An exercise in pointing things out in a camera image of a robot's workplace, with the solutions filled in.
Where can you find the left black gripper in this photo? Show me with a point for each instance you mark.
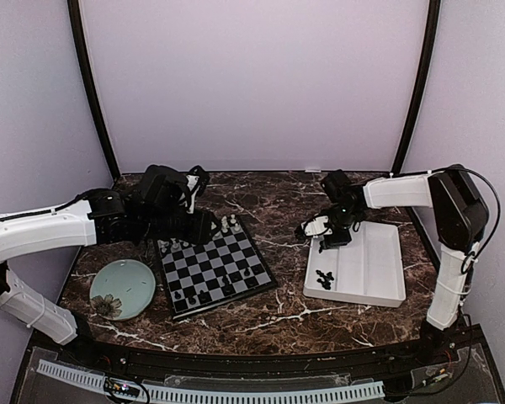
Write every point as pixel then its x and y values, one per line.
pixel 199 233

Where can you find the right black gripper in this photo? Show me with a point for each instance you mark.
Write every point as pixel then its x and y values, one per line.
pixel 342 240

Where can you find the white plastic tray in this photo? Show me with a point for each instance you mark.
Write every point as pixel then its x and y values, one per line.
pixel 367 271

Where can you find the black and white chessboard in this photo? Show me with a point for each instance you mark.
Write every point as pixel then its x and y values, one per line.
pixel 189 269

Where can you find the black chess pawn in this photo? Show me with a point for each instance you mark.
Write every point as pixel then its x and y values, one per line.
pixel 226 285

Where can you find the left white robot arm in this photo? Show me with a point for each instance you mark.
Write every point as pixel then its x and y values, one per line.
pixel 53 234

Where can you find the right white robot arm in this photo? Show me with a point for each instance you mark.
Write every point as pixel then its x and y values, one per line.
pixel 460 212

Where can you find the black chess pieces pile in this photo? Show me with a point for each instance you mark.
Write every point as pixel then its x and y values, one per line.
pixel 325 279

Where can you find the green floral ceramic plate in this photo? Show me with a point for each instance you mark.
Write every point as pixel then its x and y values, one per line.
pixel 122 290

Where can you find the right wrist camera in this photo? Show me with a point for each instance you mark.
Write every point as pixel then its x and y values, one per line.
pixel 336 185

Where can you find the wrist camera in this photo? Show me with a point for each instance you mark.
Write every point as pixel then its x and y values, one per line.
pixel 165 188
pixel 336 185

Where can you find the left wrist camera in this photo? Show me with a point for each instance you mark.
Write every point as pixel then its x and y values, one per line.
pixel 165 188

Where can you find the black front rail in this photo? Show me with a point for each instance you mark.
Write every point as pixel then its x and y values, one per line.
pixel 389 361

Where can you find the white slotted cable duct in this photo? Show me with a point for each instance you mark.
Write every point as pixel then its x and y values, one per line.
pixel 189 389

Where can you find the right black frame post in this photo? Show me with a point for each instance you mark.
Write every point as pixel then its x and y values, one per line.
pixel 429 36

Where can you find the black frame post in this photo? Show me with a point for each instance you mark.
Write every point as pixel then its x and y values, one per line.
pixel 81 48
pixel 429 36

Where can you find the left black frame post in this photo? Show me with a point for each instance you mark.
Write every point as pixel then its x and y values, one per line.
pixel 81 48

